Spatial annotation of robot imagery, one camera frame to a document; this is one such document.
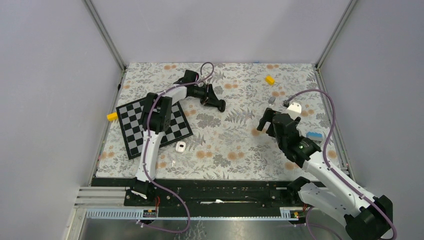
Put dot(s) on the yellow block right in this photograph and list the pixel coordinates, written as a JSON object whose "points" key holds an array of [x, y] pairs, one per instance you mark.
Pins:
{"points": [[270, 80]]}

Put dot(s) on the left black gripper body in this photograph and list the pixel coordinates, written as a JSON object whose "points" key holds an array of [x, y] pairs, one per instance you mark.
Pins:
{"points": [[200, 92]]}

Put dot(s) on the white earbud case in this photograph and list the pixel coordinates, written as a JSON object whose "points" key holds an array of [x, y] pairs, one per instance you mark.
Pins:
{"points": [[180, 146]]}

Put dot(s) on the small grey block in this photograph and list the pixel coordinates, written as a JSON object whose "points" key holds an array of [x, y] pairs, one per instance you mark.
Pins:
{"points": [[271, 100]]}

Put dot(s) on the yellow block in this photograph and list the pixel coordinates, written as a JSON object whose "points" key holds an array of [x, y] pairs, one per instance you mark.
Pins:
{"points": [[112, 116], [270, 80]]}

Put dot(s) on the black white checkerboard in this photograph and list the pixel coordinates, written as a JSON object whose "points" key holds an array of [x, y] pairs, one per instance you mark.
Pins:
{"points": [[129, 116]]}

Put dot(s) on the floral table mat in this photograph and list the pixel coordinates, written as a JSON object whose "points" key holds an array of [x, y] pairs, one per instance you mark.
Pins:
{"points": [[227, 145]]}

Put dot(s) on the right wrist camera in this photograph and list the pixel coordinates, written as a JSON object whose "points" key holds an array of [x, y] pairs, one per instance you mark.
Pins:
{"points": [[294, 110]]}

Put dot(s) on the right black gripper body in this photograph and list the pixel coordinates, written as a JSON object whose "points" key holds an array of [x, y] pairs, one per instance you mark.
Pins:
{"points": [[281, 143]]}

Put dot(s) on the yellow block left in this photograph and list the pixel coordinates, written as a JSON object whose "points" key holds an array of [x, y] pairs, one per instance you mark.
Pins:
{"points": [[112, 116]]}

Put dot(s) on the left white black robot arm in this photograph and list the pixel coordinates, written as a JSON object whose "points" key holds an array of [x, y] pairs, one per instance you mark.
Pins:
{"points": [[156, 119]]}

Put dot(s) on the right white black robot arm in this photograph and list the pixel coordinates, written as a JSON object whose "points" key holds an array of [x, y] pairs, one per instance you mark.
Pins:
{"points": [[363, 215]]}

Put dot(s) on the blue block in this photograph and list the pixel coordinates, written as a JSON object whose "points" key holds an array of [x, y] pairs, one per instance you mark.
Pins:
{"points": [[315, 136]]}

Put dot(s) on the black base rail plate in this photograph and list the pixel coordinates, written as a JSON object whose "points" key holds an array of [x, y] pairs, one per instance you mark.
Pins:
{"points": [[216, 198]]}

